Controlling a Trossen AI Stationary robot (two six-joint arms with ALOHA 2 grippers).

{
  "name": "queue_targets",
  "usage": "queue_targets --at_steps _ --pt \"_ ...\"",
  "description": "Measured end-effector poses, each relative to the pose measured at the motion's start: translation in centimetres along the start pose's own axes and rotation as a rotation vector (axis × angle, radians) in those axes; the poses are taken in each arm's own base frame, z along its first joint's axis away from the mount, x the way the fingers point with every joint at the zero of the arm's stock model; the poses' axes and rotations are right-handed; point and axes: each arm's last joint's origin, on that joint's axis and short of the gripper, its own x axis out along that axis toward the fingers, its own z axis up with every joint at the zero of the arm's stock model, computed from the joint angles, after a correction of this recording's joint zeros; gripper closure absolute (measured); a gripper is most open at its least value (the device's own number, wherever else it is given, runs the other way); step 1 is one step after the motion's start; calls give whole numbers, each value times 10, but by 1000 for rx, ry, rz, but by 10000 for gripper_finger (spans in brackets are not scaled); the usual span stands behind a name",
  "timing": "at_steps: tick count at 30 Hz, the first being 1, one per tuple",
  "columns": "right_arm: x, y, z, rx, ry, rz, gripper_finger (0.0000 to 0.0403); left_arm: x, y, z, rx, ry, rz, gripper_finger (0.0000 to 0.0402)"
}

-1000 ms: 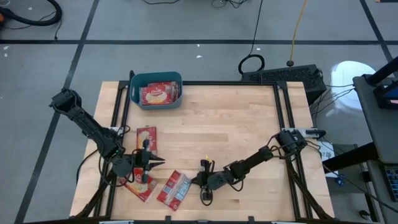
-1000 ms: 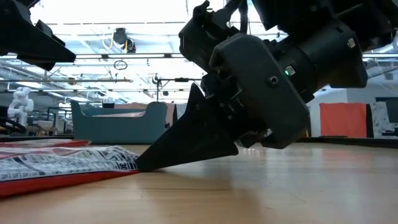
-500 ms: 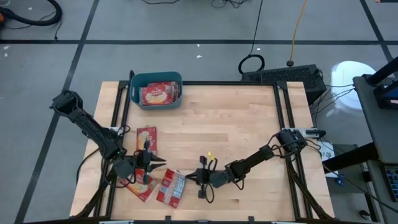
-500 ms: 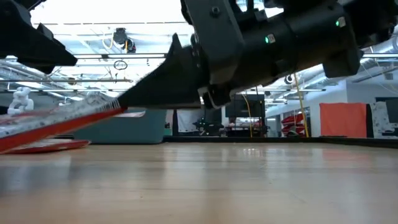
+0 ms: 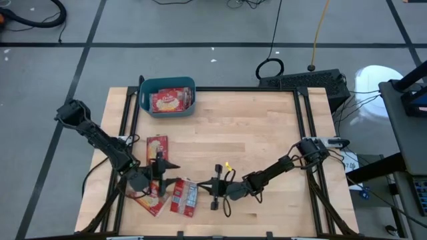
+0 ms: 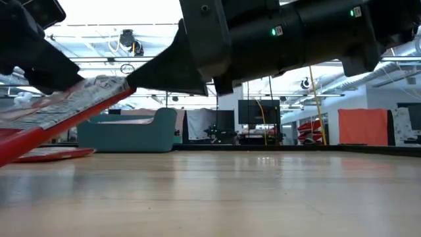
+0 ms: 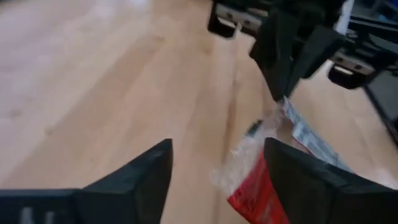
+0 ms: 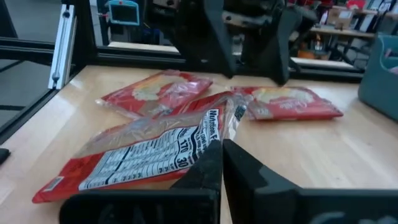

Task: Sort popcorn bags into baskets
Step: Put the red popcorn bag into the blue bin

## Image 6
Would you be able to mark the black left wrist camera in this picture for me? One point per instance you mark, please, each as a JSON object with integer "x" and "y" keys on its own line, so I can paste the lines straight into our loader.
{"x": 46, "y": 11}

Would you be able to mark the black equipment rack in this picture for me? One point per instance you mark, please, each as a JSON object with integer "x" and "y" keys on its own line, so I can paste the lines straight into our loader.
{"x": 227, "y": 131}

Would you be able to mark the black aluminium table frame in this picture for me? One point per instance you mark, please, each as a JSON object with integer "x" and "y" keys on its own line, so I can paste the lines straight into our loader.
{"x": 361, "y": 148}

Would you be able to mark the silver air duct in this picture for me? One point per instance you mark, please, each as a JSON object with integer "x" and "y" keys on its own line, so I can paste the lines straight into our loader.
{"x": 394, "y": 66}

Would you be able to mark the black monitor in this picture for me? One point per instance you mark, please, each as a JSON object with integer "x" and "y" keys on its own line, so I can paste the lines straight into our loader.
{"x": 260, "y": 112}

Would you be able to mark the black ceiling spotlight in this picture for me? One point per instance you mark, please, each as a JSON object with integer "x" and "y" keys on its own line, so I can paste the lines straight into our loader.
{"x": 306, "y": 83}

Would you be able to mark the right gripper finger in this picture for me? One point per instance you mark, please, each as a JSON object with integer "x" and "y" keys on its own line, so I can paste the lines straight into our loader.
{"x": 177, "y": 79}
{"x": 171, "y": 52}

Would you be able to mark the white patterned panel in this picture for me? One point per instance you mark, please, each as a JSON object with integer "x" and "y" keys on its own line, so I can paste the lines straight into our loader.
{"x": 401, "y": 125}

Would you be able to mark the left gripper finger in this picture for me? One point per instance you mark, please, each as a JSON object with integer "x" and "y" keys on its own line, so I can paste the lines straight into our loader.
{"x": 52, "y": 72}

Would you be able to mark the teal plastic basket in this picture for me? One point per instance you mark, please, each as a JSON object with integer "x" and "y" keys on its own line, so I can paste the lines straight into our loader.
{"x": 138, "y": 138}

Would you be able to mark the orange panel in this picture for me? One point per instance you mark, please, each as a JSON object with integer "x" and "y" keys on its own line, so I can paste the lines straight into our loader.
{"x": 361, "y": 126}

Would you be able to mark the red stacked bins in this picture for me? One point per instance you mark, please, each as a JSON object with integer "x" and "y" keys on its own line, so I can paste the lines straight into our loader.
{"x": 309, "y": 126}

